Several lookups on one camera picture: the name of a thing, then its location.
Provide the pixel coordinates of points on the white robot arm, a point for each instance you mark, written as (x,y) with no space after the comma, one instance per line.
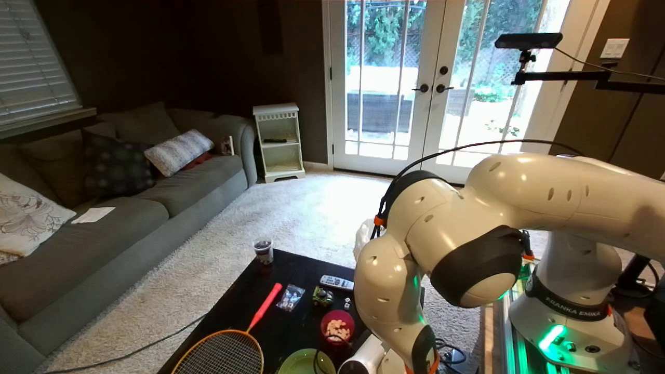
(469,246)

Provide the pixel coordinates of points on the small green dark object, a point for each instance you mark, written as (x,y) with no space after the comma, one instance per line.
(323,299)

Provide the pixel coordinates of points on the white side shelf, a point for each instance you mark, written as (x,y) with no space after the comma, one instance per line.
(278,140)

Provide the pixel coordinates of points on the grey remote control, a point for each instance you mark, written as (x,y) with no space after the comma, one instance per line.
(338,284)

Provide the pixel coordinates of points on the small dark cup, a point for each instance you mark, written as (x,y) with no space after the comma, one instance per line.
(265,253)

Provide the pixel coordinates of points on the small snack packet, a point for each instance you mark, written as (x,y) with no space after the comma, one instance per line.
(292,299)

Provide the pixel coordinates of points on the white french doors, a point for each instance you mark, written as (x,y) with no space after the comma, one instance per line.
(423,83)

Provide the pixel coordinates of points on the black coffee table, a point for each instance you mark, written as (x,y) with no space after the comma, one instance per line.
(278,334)

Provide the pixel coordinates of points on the red round snack lid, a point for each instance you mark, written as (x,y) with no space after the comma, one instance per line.
(338,328)

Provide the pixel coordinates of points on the striped white pillow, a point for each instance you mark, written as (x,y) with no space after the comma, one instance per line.
(177,152)

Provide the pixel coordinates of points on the dark patterned pillow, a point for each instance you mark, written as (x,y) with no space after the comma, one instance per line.
(113,168)

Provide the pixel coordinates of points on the grey fabric sofa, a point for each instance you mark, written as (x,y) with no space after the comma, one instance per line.
(51,296)

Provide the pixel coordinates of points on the white paper on sofa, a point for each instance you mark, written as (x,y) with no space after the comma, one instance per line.
(91,216)

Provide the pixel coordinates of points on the white printed pillow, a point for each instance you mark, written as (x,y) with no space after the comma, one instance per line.
(28,220)

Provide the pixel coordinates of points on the window blinds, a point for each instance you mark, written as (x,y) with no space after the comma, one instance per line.
(33,85)

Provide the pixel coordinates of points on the black camera on stand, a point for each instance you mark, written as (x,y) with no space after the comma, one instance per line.
(528,41)

